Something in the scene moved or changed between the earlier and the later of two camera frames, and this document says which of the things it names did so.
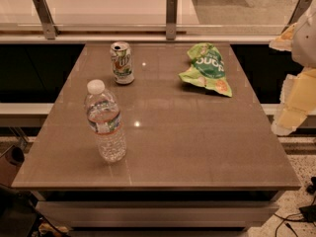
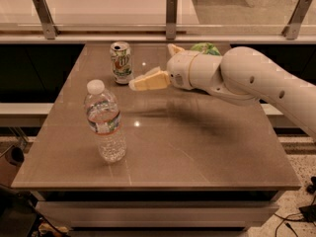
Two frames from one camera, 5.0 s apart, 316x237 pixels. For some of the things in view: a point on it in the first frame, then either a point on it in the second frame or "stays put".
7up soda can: x=121 y=62 stays put
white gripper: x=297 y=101 to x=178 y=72
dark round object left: x=15 y=156 stays put
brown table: x=193 y=159 stays put
